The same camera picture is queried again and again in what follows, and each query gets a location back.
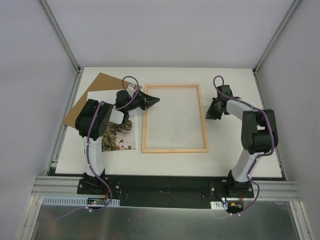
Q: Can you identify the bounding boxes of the brown backing board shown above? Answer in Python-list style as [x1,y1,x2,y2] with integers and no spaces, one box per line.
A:
[62,72,143,131]

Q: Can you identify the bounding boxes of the aluminium front rail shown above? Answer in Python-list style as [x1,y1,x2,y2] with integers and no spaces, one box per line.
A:
[31,174,85,197]

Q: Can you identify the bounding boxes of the light wooden picture frame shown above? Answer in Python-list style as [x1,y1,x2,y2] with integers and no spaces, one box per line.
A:
[141,83,210,154]

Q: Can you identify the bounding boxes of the white cable duct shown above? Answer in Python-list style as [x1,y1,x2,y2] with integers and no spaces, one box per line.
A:
[210,201,228,211]
[42,196,109,208]

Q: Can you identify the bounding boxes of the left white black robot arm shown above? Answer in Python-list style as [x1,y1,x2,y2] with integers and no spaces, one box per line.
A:
[75,89,160,195]

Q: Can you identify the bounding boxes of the left white cable duct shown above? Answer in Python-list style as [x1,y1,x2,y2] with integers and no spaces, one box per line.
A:
[42,196,109,208]

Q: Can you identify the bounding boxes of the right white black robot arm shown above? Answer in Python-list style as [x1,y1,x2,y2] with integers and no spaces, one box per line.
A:
[205,85,279,198]

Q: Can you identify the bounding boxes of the right white cable duct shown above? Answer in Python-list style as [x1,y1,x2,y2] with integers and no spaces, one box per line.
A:
[210,201,228,211]

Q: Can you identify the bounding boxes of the left aluminium corner post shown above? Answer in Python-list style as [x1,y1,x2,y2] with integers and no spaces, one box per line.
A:
[38,0,81,73]

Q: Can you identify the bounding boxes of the landscape photo print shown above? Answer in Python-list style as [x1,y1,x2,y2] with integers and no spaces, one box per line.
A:
[87,89,138,152]

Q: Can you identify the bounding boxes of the clear acrylic sheet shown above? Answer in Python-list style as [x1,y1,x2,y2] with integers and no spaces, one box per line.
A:
[146,86,206,150]

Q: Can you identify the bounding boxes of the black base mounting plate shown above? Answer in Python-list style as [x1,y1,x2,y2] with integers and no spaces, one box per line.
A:
[77,174,255,209]

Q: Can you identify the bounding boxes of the right aluminium corner post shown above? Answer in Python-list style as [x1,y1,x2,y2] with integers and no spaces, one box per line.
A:
[252,0,303,76]

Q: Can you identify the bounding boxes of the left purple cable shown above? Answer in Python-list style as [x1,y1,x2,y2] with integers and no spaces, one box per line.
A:
[41,75,141,221]

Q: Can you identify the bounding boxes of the aluminium corner post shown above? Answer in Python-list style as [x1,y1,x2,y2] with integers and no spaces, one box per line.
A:
[252,0,303,76]
[38,0,81,73]

